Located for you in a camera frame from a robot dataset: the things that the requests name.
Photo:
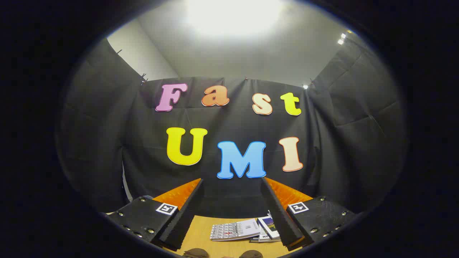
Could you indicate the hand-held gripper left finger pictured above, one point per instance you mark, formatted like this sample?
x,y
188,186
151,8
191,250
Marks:
x,y
186,218

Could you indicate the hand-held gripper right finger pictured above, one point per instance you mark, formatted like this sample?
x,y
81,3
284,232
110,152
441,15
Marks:
x,y
281,218

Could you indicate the brown fuzzy loafer shoe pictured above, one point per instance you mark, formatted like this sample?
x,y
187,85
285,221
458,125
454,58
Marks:
x,y
196,253
251,254

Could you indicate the white book blue picture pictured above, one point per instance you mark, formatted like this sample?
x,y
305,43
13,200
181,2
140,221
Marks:
x,y
269,226

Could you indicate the white book black lettering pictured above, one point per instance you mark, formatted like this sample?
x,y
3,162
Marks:
x,y
264,236

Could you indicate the dark grey book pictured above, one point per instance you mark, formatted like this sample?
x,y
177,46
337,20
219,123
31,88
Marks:
x,y
255,239

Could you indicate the grey patterned book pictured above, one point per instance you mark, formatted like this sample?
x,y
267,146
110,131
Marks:
x,y
229,231

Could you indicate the black backdrop cloth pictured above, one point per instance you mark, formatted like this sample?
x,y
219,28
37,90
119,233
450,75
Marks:
x,y
233,125

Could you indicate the bright ceiling light panel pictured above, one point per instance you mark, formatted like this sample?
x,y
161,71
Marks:
x,y
235,16

